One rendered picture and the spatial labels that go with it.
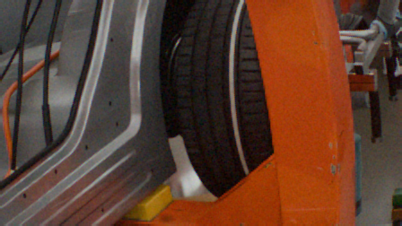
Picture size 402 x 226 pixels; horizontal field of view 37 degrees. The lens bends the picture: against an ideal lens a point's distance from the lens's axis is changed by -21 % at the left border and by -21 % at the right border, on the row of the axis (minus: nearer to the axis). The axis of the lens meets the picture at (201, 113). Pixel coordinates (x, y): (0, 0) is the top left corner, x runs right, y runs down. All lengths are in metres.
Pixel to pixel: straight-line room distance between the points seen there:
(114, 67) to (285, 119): 0.44
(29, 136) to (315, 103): 0.79
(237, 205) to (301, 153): 0.23
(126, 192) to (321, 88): 0.55
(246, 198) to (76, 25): 0.71
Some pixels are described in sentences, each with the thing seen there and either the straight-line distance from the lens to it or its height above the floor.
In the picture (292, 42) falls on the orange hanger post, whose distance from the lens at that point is 1.41.
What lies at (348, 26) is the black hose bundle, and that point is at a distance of 2.03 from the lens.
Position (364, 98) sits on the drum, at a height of 0.84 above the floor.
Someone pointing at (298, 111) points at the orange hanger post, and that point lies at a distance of 1.46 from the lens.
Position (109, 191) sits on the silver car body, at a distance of 1.62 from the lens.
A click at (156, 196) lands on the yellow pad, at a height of 0.73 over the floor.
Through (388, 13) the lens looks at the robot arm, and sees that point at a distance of 2.19.
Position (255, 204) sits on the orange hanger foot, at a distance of 1.62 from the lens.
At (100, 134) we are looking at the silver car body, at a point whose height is 0.95.
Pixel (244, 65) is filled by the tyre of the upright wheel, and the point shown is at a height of 1.00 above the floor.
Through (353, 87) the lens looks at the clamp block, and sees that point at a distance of 1.77.
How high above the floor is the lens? 1.45
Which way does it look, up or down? 18 degrees down
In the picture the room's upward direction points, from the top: 11 degrees counter-clockwise
